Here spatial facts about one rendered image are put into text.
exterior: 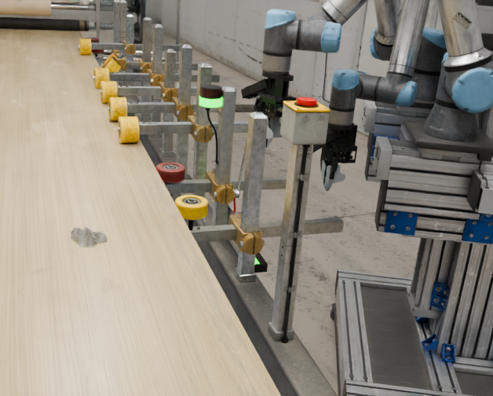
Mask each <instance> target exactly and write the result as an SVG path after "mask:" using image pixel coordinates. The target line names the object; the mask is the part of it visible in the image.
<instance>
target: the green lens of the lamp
mask: <svg viewBox="0 0 493 396"><path fill-rule="evenodd" d="M221 102H222V97H221V98H219V99H206V98H202V97H200V96H199V105H201V106H203V107H208V108H218V107H221Z"/></svg>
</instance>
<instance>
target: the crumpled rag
mask: <svg viewBox="0 0 493 396"><path fill-rule="evenodd" d="M71 239H74V240H77V241H78V244H79V246H80V247H82V248H84V247H96V246H97V243H99V242H101V241H102V242H107V241H108V239H107V236H106V235H105V234H104V233H102V232H101V231H99V232H96V231H94V232H92V231H91V230H90V229H89V228H88V227H85V228H84V229H80V228H76V227H74V229H73V230H72V231H71Z"/></svg>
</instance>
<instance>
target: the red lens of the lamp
mask: <svg viewBox="0 0 493 396"><path fill-rule="evenodd" d="M222 89H223V88H222V87H221V89H219V90H208V89H203V88H202V87H201V86H200V88H199V96H201V97H207V98H219V97H222Z"/></svg>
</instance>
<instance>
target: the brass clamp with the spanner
mask: <svg viewBox="0 0 493 396"><path fill-rule="evenodd" d="M206 179H209V180H210V182H211V188H210V192H209V194H210V195H211V196H212V198H213V199H214V201H215V202H220V203H221V204H229V203H231V202H232V201H233V199H234V197H235V193H234V191H233V184H232V183H231V182H230V184H220V185H219V184H217V183H216V182H215V174H212V171H207V172H206Z"/></svg>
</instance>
